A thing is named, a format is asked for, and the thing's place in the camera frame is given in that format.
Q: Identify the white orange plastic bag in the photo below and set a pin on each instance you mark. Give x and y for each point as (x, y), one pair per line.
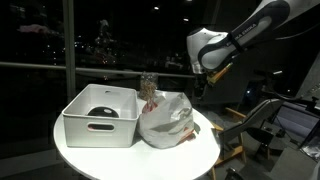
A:
(166, 119)

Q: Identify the black round object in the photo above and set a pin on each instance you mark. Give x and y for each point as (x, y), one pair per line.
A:
(103, 112)

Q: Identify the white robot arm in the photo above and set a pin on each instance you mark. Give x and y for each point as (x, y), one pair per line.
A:
(212, 50)

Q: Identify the clear bag of snacks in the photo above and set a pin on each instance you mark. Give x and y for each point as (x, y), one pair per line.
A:
(148, 85)

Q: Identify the white plastic basket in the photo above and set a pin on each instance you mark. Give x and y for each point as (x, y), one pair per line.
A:
(82, 130)

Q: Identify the wooden folding chair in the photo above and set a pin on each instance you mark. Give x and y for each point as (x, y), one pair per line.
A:
(231, 138)

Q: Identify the window handrail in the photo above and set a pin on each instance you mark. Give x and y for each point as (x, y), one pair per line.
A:
(87, 70)

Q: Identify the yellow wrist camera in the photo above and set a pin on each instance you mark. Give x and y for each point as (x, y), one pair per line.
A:
(213, 77)

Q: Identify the window frame post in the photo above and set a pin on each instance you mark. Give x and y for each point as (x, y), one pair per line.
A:
(68, 13)

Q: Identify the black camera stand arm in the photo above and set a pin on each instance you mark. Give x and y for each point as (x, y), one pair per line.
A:
(309, 105)

